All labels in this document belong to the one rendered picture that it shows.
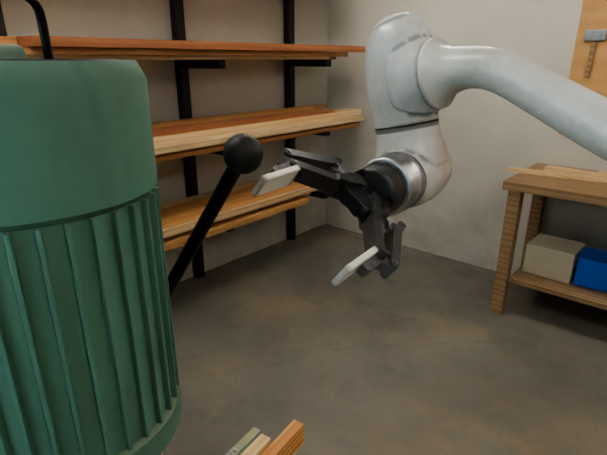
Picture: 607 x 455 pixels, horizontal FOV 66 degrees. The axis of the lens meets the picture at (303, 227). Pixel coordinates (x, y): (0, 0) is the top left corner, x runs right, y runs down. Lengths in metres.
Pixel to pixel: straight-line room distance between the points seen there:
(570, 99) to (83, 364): 0.57
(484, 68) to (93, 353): 0.56
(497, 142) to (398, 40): 2.88
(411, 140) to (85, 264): 0.53
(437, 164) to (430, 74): 0.14
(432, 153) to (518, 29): 2.83
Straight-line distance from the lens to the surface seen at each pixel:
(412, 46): 0.73
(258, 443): 0.79
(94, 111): 0.31
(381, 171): 0.64
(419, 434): 2.23
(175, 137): 2.65
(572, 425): 2.50
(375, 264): 0.54
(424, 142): 0.74
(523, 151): 3.54
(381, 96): 0.74
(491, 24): 3.60
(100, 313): 0.35
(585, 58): 3.41
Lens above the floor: 1.51
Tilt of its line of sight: 20 degrees down
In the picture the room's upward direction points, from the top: straight up
